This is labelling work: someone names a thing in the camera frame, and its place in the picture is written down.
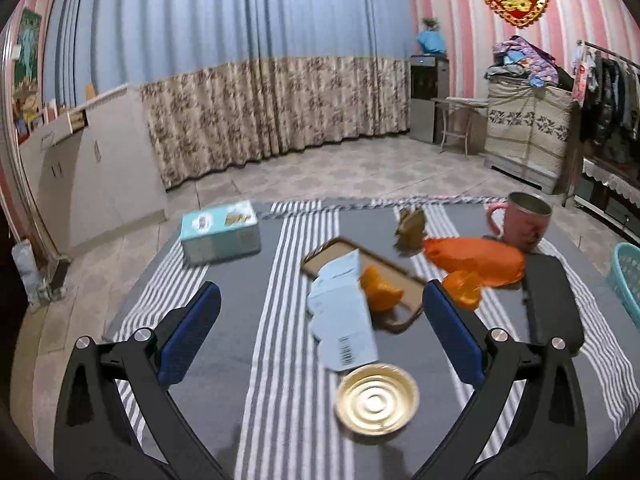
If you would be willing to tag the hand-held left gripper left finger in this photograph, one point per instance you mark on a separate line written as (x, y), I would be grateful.
(192, 330)

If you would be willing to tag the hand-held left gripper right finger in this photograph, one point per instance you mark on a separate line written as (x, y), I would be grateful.
(452, 330)

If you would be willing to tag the orange peel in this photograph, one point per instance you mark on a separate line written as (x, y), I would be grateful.
(462, 290)
(380, 290)

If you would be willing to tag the orange plastic bag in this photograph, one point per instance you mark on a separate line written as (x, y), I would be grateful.
(475, 259)

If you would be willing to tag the gold foil cup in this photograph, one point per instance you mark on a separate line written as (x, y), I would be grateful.
(376, 402)

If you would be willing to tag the brown wrapper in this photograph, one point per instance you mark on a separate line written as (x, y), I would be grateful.
(411, 227)

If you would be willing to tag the white carton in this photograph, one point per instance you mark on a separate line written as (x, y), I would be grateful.
(342, 315)

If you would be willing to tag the teal plastic basket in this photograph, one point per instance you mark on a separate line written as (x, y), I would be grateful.
(627, 280)

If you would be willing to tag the brown framed tray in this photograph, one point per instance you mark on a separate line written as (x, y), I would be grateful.
(400, 280)

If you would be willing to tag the grey white striped cloth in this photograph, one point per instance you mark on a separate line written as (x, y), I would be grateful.
(280, 340)

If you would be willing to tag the teal tissue box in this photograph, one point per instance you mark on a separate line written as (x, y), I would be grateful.
(220, 232)

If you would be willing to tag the black zip case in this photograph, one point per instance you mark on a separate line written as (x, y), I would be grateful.
(552, 305)

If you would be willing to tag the pink mug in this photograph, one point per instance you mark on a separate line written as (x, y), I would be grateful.
(525, 225)

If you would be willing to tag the grey bag on floor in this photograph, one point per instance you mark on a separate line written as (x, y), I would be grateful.
(35, 270)

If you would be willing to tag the white low cabinet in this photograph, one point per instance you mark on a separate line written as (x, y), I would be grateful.
(100, 175)

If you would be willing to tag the cabinet under patterned cloth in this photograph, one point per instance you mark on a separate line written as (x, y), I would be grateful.
(530, 130)

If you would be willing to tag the low shelf with lace cover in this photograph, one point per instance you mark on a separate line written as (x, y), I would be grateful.
(612, 180)

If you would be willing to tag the small metal side table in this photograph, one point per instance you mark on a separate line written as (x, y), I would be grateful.
(460, 102)

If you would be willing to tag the silver water dispenser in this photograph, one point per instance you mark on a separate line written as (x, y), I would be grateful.
(427, 100)

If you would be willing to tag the pile of clothes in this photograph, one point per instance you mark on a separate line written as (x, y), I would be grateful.
(527, 62)

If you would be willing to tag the pink hanging bag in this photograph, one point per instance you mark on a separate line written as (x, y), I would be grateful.
(580, 80)

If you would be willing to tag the blue floral curtain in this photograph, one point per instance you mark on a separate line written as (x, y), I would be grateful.
(225, 50)

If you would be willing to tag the row of hanging clothes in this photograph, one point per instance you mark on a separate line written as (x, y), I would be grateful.
(612, 95)

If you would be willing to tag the blue bag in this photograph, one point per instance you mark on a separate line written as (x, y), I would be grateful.
(431, 42)

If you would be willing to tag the small potted plant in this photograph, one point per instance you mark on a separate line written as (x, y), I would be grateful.
(431, 23)

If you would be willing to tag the metal clothes rack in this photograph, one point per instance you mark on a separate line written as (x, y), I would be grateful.
(600, 50)

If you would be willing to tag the green wall poster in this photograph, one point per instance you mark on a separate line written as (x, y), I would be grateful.
(29, 47)

